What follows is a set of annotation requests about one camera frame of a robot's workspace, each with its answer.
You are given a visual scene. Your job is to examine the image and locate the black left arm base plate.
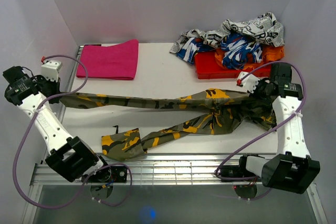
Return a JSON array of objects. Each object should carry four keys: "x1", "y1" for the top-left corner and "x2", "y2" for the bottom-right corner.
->
[{"x1": 87, "y1": 166, "x2": 128, "y2": 184}]

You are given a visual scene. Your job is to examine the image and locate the newspaper print trousers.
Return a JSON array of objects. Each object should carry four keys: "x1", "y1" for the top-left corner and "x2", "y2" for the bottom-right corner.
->
[{"x1": 170, "y1": 12, "x2": 285, "y2": 54}]

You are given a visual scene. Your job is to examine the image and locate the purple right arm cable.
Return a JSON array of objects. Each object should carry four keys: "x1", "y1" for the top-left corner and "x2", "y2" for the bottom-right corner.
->
[{"x1": 214, "y1": 61, "x2": 307, "y2": 201}]

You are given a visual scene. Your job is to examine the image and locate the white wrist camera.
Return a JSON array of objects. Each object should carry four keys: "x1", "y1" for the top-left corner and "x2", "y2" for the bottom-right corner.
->
[
  {"x1": 40, "y1": 57, "x2": 62, "y2": 82},
  {"x1": 236, "y1": 71, "x2": 260, "y2": 93}
]

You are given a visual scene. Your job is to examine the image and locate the red plastic tray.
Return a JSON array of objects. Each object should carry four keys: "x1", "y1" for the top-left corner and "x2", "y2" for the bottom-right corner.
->
[{"x1": 194, "y1": 47, "x2": 280, "y2": 80}]

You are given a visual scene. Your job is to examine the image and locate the aluminium table frame rail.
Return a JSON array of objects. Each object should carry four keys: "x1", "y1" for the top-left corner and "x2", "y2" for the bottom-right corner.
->
[{"x1": 20, "y1": 45, "x2": 329, "y2": 224}]

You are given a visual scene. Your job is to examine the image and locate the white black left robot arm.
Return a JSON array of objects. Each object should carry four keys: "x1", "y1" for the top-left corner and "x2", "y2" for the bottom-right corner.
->
[{"x1": 3, "y1": 60, "x2": 111, "y2": 182}]

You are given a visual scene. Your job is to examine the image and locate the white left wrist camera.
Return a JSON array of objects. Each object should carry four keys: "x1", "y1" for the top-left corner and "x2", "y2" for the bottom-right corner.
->
[{"x1": 40, "y1": 57, "x2": 62, "y2": 82}]

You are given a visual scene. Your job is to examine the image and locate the folded pink trousers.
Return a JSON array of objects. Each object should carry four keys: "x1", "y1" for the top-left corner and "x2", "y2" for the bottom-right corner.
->
[{"x1": 76, "y1": 39, "x2": 139, "y2": 80}]

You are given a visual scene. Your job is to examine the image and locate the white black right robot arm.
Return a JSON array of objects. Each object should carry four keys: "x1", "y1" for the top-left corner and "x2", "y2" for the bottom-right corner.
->
[{"x1": 237, "y1": 62, "x2": 320, "y2": 194}]

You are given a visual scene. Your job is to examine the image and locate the camouflage yellow green trousers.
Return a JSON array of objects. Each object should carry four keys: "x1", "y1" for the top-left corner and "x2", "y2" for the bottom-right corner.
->
[{"x1": 61, "y1": 84, "x2": 276, "y2": 162}]

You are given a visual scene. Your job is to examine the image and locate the blue white patterned trousers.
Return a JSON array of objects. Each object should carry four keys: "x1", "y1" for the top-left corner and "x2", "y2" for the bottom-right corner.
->
[{"x1": 174, "y1": 32, "x2": 263, "y2": 70}]

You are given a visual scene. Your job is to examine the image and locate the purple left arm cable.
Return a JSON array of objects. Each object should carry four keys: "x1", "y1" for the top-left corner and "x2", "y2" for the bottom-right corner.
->
[{"x1": 12, "y1": 54, "x2": 133, "y2": 208}]

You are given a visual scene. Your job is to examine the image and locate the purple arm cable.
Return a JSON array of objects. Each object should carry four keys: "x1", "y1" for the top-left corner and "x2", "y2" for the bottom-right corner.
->
[
  {"x1": 12, "y1": 54, "x2": 133, "y2": 208},
  {"x1": 214, "y1": 61, "x2": 307, "y2": 201}
]

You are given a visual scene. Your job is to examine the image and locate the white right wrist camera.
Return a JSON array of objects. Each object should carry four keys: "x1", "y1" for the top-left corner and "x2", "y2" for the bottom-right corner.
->
[{"x1": 236, "y1": 71, "x2": 260, "y2": 93}]

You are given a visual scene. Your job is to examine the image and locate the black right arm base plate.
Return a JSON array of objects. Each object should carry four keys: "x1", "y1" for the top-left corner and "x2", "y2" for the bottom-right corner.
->
[{"x1": 214, "y1": 164, "x2": 269, "y2": 183}]

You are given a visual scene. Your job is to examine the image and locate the orange trousers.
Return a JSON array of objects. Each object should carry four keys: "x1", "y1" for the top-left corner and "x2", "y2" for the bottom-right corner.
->
[{"x1": 215, "y1": 45, "x2": 285, "y2": 70}]

